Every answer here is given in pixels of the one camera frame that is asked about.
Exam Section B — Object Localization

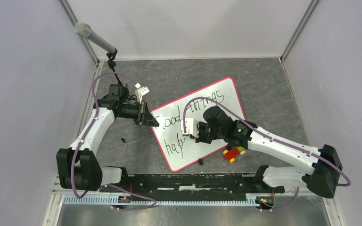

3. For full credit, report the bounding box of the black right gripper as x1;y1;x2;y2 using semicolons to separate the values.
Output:
189;120;225;144

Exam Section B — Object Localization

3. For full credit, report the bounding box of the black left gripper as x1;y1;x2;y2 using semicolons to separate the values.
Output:
117;100;159;127

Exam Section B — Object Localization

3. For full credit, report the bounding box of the pink framed whiteboard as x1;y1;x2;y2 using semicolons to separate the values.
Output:
149;77;247;173

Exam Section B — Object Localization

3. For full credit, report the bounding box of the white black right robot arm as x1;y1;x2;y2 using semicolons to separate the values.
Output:
181;106;343;199

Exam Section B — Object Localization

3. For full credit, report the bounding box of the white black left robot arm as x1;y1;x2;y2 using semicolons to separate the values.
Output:
56;84;159;192

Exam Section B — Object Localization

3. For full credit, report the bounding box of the red toy brick car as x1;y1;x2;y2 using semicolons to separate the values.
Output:
222;146;246;163

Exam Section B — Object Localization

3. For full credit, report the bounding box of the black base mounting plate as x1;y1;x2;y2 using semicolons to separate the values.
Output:
117;173;285;202

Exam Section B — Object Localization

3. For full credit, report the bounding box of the grey microphone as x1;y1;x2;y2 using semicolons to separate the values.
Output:
74;22;117;54

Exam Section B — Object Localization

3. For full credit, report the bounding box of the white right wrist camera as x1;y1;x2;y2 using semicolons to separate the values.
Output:
180;118;199;138

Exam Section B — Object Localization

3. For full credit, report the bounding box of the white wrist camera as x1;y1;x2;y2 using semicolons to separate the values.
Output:
135;83;149;103
180;118;199;138

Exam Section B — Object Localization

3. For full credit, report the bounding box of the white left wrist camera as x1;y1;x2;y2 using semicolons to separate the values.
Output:
135;83;149;103

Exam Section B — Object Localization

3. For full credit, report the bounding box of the white slotted cable duct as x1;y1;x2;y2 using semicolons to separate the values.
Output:
63;194;260;207

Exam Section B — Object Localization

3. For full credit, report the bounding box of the aluminium frame rail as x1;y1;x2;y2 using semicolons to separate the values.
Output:
52;175;102;195

